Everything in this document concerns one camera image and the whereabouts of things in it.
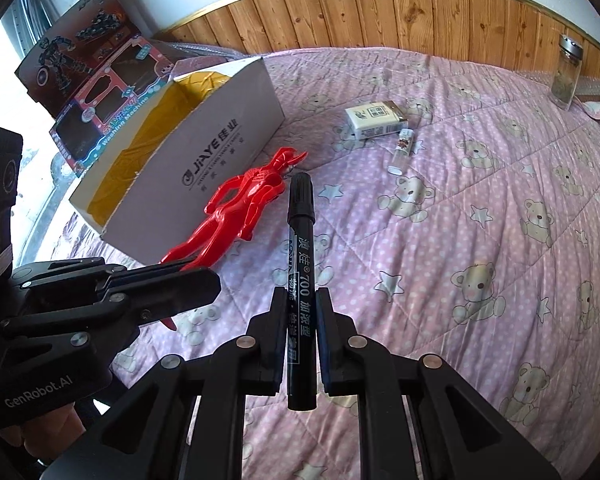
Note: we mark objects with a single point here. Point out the clear bubble wrap sheet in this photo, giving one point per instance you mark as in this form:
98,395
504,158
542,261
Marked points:
200,49

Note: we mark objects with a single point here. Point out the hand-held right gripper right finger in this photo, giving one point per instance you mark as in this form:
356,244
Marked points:
322,340

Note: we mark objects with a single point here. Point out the pink toy washing machine box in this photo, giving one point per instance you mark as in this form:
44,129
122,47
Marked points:
100,110

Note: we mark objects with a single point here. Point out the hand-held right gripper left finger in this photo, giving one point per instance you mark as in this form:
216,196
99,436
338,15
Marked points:
280,340

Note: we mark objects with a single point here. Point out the pink bear print blanket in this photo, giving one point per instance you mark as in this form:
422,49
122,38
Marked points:
455,210

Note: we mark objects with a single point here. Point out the white cigarette pack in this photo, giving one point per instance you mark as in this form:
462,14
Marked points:
375,120

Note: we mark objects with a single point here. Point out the person's left hand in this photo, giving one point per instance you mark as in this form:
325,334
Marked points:
72,422

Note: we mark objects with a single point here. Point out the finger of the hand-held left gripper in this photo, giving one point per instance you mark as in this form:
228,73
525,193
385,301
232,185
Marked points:
70,274
180,290

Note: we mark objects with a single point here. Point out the black marker pen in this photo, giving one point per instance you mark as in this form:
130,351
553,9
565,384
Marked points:
302,260

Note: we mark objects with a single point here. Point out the clear lighter with red print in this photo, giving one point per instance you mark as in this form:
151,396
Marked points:
402,150

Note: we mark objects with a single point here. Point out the glass jar with metal lid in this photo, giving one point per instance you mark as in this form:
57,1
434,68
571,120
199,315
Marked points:
566,80

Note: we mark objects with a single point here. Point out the cardboard box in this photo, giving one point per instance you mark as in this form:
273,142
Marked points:
220,160

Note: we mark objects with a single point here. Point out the red plastic toy figure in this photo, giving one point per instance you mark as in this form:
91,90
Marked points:
240,200

